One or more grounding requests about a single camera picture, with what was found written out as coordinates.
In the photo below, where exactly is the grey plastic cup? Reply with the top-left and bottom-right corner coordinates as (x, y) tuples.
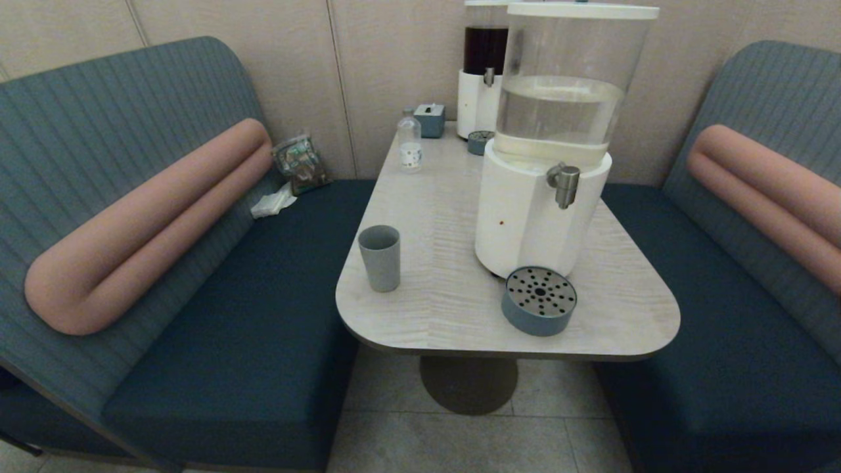
(358, 225), (401, 293)

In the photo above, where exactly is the steel water dispenser tap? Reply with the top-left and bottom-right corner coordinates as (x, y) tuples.
(547, 163), (581, 210)

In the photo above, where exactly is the clear plastic bottle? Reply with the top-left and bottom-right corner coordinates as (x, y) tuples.
(397, 107), (423, 173)

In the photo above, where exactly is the clear water dispenser white base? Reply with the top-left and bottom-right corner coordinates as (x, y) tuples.
(474, 2), (660, 280)

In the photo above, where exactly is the blue-grey tissue box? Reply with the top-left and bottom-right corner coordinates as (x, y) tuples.
(414, 103), (446, 139)

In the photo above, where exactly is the patterned snack bag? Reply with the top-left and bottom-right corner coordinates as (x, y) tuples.
(271, 134), (331, 196)

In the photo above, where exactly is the large blue round drip tray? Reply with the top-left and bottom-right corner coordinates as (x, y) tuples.
(501, 266), (578, 337)

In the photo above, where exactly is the dark beverage dispenser white base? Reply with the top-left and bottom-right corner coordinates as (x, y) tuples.
(457, 0), (510, 141)

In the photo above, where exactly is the crumpled white tissue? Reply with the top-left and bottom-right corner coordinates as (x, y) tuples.
(250, 182), (298, 219)

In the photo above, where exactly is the teal upholstered booth sofa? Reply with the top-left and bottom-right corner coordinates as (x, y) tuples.
(0, 35), (378, 473)
(595, 41), (841, 473)

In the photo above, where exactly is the pink tubular bolster cushion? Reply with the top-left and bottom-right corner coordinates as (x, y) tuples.
(686, 124), (841, 294)
(24, 118), (273, 336)

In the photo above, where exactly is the round grey table pedestal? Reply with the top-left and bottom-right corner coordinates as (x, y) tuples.
(419, 355), (519, 416)

